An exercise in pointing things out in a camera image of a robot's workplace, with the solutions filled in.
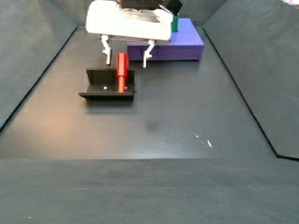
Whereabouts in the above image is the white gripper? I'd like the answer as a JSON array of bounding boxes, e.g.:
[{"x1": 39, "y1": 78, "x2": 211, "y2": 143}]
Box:
[{"x1": 85, "y1": 0, "x2": 174, "y2": 68}]

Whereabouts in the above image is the red peg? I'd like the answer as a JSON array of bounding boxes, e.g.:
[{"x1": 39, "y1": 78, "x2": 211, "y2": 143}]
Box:
[{"x1": 116, "y1": 52, "x2": 128, "y2": 94}]

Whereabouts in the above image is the purple base board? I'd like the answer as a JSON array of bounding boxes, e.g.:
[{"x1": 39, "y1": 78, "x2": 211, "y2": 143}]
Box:
[{"x1": 126, "y1": 17, "x2": 206, "y2": 62}]

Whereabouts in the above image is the black angled holder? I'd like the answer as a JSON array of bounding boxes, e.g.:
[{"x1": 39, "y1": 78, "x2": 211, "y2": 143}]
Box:
[{"x1": 79, "y1": 69, "x2": 136, "y2": 101}]

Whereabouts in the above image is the green block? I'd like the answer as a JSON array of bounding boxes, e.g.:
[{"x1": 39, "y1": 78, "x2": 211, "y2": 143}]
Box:
[{"x1": 172, "y1": 13, "x2": 180, "y2": 32}]

